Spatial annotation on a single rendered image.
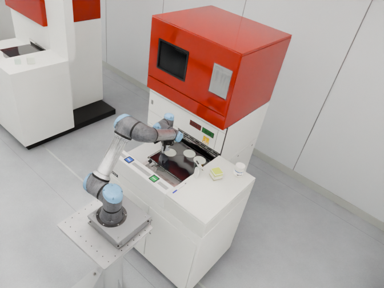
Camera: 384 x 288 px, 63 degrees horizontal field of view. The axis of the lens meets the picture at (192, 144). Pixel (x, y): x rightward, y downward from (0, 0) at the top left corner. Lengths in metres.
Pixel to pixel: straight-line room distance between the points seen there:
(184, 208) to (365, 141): 2.20
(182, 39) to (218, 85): 0.42
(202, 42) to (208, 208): 1.11
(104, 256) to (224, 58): 1.43
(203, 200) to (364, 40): 2.13
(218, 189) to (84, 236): 0.92
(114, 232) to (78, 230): 0.24
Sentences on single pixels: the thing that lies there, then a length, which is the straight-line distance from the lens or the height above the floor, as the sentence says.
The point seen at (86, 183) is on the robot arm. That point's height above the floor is 1.09.
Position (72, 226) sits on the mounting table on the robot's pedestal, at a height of 0.82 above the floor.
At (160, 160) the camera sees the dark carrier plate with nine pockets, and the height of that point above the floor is 0.90.
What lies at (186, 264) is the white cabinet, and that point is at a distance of 2.46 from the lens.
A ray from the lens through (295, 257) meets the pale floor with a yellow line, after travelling 3.35.
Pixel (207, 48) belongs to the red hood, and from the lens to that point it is 2.22.
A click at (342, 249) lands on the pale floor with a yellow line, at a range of 3.67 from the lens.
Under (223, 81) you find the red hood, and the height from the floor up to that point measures 1.59.
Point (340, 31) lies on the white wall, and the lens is 3.44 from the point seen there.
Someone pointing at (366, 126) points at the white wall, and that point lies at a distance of 3.60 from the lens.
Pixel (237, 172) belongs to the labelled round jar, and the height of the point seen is 1.01.
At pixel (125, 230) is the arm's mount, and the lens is 2.04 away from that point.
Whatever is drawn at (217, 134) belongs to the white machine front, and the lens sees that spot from 2.46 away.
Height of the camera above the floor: 2.52
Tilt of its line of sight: 37 degrees down
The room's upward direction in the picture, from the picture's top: 11 degrees clockwise
